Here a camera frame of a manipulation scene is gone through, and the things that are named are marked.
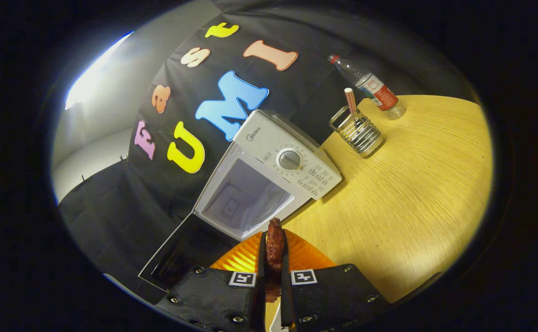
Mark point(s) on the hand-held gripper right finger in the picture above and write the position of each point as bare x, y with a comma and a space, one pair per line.
285, 304

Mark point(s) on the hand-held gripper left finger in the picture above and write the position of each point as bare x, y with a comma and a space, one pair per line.
260, 299

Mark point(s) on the reddish brown meat piece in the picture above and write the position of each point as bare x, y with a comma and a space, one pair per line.
275, 244

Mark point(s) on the white toaster oven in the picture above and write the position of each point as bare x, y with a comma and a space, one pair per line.
269, 143

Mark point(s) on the black backdrop cloth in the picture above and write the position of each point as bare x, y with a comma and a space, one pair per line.
112, 221

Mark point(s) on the red striped straw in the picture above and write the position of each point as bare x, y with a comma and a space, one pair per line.
350, 99

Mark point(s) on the clear red label water bottle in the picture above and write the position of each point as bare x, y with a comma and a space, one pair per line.
379, 94

